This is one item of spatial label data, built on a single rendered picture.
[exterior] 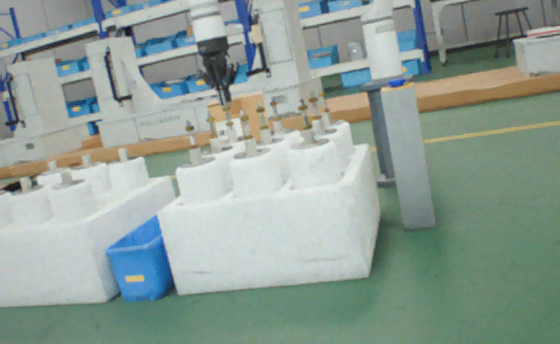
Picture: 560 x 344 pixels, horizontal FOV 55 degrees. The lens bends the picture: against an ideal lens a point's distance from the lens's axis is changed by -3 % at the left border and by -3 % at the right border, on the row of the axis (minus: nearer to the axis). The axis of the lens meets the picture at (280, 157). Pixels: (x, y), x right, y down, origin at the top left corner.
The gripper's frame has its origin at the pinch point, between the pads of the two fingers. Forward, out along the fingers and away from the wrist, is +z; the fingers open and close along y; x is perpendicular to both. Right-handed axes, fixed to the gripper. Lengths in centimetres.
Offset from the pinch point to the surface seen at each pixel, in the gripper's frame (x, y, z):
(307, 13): 380, -264, -47
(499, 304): -16, 68, 36
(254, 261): -23.1, 23.7, 30.1
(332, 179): -11.1, 36.6, 17.5
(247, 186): -19.9, 23.0, 16.1
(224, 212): -24.8, 20.4, 19.7
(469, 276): -8, 60, 36
